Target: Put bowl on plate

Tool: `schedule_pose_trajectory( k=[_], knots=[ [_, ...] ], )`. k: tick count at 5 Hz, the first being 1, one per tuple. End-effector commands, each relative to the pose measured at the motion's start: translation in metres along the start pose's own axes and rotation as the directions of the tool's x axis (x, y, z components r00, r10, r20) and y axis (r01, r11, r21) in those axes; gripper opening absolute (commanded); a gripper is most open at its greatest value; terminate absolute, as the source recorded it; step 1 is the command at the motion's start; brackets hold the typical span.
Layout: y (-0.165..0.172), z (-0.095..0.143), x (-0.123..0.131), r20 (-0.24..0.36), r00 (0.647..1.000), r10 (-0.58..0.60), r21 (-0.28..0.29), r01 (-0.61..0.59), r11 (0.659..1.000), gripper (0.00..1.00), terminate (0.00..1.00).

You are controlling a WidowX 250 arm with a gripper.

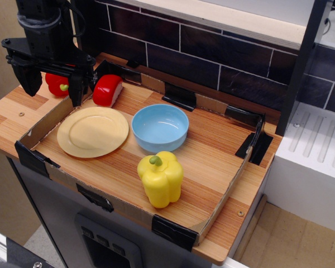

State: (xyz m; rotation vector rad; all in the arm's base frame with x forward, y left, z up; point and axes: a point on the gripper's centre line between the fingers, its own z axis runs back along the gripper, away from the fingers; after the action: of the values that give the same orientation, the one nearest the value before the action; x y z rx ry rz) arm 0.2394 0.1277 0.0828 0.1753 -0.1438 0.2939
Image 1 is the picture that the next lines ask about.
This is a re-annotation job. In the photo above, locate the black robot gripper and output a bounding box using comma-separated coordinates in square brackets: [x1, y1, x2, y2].
[1, 27, 95, 107]

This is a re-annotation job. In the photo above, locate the light blue bowl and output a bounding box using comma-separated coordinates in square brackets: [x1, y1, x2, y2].
[131, 104, 189, 153]

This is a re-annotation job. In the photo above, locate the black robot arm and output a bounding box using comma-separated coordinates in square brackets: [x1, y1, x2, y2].
[1, 1, 97, 107]

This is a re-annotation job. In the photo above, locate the yellow plate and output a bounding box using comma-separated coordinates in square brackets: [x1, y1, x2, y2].
[57, 107, 129, 158]

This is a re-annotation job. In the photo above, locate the cardboard fence with black tape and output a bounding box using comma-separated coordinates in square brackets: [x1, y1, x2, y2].
[15, 61, 273, 255]

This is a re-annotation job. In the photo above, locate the red toy bell pepper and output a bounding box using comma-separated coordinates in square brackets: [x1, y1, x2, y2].
[45, 73, 69, 97]

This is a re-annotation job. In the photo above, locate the red wax cheese wedge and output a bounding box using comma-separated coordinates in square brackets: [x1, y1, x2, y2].
[93, 74, 123, 108]

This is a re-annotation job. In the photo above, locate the yellow toy bell pepper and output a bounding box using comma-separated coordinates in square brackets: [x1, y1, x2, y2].
[137, 151, 184, 208]

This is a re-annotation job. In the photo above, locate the toy oven control panel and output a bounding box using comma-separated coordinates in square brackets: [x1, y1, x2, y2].
[75, 214, 143, 267]

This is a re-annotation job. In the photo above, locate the white dish drainer sink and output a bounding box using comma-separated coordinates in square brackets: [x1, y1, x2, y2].
[265, 103, 335, 231]

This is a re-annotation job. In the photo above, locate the black cable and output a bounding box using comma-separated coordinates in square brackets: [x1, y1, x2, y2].
[61, 0, 87, 39]

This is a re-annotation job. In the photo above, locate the black vertical post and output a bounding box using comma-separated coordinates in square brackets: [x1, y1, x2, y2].
[275, 0, 333, 136]

